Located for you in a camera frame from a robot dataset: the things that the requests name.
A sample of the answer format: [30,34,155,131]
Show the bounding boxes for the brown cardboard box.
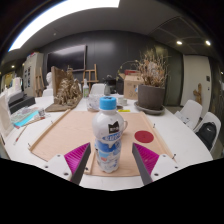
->
[119,72,145,101]

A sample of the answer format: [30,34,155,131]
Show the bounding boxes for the white shell chair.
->
[174,99,203,130]
[89,83,106,96]
[193,111,222,154]

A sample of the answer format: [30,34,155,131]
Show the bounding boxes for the white canvas panel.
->
[0,93,14,141]

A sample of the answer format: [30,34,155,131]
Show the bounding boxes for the black backpack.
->
[195,121,218,151]

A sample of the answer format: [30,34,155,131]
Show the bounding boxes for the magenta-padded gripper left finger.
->
[41,142,92,185]

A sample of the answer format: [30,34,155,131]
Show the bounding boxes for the colourful printed book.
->
[10,106,46,128]

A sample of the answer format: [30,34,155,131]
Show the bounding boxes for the grey plant pot saucer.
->
[133,100,166,116]

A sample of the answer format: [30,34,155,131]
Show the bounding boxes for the thin pencil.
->
[13,124,28,145]

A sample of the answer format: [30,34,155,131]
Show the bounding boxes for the black flat box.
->
[7,91,36,114]

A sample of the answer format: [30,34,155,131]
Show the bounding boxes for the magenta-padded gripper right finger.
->
[132,142,184,186]

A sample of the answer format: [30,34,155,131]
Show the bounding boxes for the white blue-capped drink bottle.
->
[91,96,128,174]

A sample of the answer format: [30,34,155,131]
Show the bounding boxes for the flat round red coaster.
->
[134,130,155,144]

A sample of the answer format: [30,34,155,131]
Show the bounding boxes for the wooden standing figure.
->
[193,83,203,105]

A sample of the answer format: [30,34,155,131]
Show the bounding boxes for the dried plant in grey pot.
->
[136,49,168,111]

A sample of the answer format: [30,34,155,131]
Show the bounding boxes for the red box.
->
[124,69,141,75]

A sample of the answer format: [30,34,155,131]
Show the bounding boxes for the black wall screen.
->
[46,44,87,73]

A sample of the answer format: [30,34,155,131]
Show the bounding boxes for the open newspaper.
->
[86,93,104,112]

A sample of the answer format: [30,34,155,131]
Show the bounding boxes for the long ceiling light panel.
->
[8,0,121,53]

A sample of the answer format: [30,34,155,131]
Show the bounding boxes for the wooden easel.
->
[82,63,100,90]

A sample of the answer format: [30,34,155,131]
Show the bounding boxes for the small white cup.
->
[117,96,128,107]

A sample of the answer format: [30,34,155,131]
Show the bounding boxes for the white cabinet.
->
[22,52,45,98]

